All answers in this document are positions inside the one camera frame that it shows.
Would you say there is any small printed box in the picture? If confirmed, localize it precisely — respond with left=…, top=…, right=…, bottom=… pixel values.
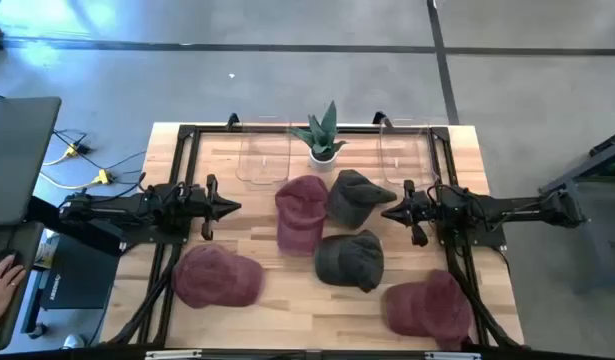
left=34, top=232, right=58, bottom=269

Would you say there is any black desk support beam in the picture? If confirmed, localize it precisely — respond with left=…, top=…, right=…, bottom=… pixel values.
left=26, top=196, right=123, bottom=257

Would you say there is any maroon corduroy cap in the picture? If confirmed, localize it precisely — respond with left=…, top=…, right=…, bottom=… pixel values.
left=171, top=243, right=265, bottom=310
left=383, top=269, right=474, bottom=351
left=274, top=174, right=331, bottom=257

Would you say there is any dark metal side table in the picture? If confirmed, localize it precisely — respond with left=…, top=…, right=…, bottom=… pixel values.
left=538, top=127, right=615, bottom=294

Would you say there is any clear plastic bin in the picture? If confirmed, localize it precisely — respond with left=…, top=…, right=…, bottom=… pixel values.
left=378, top=117, right=441, bottom=194
left=235, top=117, right=292, bottom=192

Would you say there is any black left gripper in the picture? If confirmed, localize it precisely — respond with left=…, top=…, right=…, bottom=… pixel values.
left=185, top=173, right=242, bottom=242

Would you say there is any green plant in white pot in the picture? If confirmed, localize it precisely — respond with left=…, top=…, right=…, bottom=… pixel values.
left=288, top=99, right=349, bottom=174

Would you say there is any black metal table frame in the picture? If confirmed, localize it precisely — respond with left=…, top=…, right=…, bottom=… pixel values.
left=106, top=122, right=524, bottom=351

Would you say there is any dark grey corduroy cap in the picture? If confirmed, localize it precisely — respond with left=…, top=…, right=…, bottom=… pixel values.
left=314, top=229, right=386, bottom=294
left=327, top=168, right=398, bottom=231

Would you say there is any person's hand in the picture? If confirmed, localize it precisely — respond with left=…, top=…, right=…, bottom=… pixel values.
left=0, top=253, right=27, bottom=327

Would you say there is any dark grey desk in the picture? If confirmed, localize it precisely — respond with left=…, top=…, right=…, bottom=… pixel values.
left=0, top=222, right=44, bottom=351

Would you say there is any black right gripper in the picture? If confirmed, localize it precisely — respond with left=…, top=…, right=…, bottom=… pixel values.
left=380, top=178, right=441, bottom=249

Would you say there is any white metal bracket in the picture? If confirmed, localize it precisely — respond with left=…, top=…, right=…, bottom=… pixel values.
left=425, top=351, right=482, bottom=360
left=145, top=349, right=203, bottom=360

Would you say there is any black equipment case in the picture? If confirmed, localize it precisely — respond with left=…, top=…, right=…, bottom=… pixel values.
left=39, top=234, right=122, bottom=311

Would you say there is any white cable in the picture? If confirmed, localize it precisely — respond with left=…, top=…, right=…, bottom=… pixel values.
left=40, top=152, right=71, bottom=167
left=39, top=171, right=104, bottom=191

